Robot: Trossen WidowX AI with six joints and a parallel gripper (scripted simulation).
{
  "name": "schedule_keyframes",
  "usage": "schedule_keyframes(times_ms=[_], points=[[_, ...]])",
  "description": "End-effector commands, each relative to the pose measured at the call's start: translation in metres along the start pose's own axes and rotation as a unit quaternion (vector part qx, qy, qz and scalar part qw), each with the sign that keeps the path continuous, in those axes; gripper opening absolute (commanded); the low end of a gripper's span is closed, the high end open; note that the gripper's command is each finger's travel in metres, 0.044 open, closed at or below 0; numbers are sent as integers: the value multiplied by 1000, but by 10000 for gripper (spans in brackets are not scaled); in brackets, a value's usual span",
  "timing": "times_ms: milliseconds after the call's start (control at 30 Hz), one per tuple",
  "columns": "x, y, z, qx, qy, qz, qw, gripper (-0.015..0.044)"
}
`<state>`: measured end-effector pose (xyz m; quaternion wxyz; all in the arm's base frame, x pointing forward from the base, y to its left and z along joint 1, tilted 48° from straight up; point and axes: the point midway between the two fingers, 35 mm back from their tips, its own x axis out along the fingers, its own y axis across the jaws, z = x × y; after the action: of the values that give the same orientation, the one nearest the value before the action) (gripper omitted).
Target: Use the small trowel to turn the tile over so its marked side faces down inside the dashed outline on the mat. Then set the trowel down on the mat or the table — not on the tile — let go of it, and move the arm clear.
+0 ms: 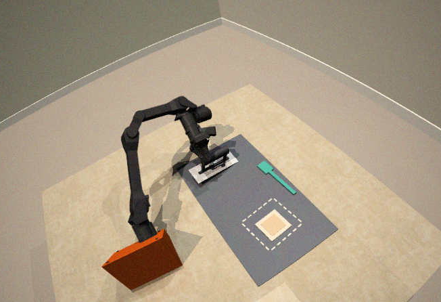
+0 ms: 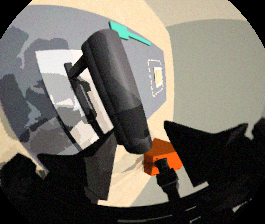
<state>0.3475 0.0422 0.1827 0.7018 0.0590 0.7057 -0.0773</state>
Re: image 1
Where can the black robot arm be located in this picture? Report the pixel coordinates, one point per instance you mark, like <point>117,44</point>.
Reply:
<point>139,202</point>

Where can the cream square tile with dark blue center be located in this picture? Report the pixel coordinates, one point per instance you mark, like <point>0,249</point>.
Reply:
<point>273,225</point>

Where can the green small trowel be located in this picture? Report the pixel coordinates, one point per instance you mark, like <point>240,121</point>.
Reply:
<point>266,168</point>

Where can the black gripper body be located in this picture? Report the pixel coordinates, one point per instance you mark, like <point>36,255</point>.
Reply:
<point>195,137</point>

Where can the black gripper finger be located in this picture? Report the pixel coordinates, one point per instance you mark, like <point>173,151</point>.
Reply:
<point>198,153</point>
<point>203,149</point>

